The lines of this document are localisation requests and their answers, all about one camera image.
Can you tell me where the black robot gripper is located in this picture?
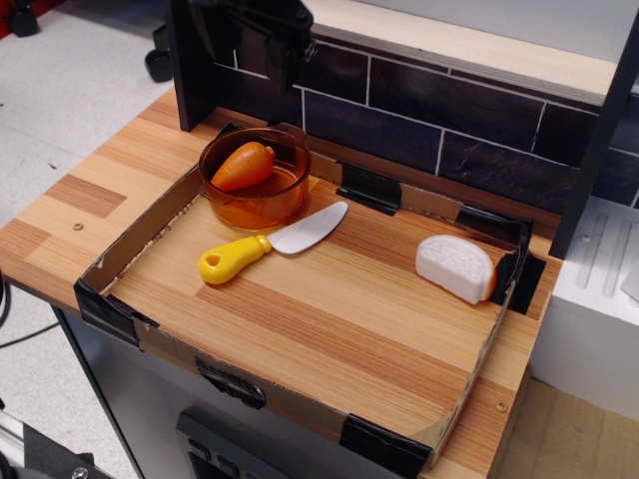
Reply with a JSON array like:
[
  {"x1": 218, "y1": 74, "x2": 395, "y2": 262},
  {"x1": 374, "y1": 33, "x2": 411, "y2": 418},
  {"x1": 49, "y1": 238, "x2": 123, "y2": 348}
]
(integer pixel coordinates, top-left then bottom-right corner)
[{"x1": 189, "y1": 0, "x2": 317, "y2": 96}]

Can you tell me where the orange plastic toy carrot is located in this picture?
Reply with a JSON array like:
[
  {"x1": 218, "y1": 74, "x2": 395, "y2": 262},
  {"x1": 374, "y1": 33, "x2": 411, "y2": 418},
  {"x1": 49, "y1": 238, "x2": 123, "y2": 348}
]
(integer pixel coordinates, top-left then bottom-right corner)
[{"x1": 211, "y1": 142, "x2": 276, "y2": 192}]

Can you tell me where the transparent orange plastic pot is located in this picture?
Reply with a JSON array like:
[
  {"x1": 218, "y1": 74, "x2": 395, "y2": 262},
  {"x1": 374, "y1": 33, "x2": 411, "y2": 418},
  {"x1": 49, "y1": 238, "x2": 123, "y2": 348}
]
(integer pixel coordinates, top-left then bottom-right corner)
[{"x1": 198, "y1": 124, "x2": 311, "y2": 232}]

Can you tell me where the taped cardboard fence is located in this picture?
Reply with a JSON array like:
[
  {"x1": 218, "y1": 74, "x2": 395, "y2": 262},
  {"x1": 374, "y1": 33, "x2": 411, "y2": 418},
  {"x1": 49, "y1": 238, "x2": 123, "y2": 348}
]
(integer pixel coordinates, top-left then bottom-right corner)
[{"x1": 73, "y1": 121, "x2": 547, "y2": 472}]

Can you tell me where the black office chair caster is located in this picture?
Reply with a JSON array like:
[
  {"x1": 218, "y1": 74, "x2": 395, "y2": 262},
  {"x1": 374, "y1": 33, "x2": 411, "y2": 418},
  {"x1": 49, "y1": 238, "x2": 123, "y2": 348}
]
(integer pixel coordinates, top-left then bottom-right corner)
[{"x1": 145, "y1": 25, "x2": 173, "y2": 83}]

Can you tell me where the dark brick pattern backsplash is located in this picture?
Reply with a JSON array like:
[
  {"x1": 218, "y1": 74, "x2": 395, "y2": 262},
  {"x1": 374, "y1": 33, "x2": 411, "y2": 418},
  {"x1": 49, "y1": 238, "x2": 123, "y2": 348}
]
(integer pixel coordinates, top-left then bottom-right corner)
[{"x1": 206, "y1": 10, "x2": 639, "y2": 216}]

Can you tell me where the white toy cheese wedge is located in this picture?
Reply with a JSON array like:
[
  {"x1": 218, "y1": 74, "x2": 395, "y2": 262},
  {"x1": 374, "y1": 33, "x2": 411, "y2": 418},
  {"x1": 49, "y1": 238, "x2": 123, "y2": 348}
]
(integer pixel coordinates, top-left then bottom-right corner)
[{"x1": 415, "y1": 235, "x2": 497, "y2": 304}]

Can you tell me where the light wooden shelf board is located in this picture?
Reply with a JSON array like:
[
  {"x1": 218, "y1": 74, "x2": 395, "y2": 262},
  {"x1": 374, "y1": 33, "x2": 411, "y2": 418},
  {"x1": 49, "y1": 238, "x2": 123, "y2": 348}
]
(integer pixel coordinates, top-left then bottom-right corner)
[{"x1": 305, "y1": 1, "x2": 618, "y2": 107}]

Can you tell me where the black left shelf post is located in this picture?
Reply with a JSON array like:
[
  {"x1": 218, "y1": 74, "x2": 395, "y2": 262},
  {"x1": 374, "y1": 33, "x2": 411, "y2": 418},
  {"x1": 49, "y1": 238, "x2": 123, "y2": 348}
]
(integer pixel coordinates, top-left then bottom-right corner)
[{"x1": 164, "y1": 0, "x2": 218, "y2": 132}]

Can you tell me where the black shelf post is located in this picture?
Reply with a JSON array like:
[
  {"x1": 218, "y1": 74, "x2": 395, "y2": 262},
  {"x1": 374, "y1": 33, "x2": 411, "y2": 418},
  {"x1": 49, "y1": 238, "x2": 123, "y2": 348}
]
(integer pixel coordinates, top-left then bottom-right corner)
[
  {"x1": 548, "y1": 15, "x2": 638, "y2": 259},
  {"x1": 164, "y1": 0, "x2": 218, "y2": 132}
]

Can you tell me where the yellow handled toy knife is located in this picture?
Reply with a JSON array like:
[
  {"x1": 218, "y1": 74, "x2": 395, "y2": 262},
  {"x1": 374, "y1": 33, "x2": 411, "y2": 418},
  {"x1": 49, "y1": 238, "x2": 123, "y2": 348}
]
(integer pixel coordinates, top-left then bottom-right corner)
[{"x1": 198, "y1": 202, "x2": 349, "y2": 285}]

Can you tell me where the black cable on floor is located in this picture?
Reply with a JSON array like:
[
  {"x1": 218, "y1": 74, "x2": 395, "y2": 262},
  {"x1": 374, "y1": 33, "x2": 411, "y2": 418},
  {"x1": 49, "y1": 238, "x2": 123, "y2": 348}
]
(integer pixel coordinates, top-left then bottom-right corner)
[{"x1": 0, "y1": 278, "x2": 61, "y2": 350}]

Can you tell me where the black right shelf post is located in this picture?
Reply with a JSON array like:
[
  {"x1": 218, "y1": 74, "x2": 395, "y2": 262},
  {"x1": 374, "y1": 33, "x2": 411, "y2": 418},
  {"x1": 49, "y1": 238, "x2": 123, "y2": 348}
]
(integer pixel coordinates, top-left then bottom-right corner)
[{"x1": 548, "y1": 15, "x2": 638, "y2": 259}]

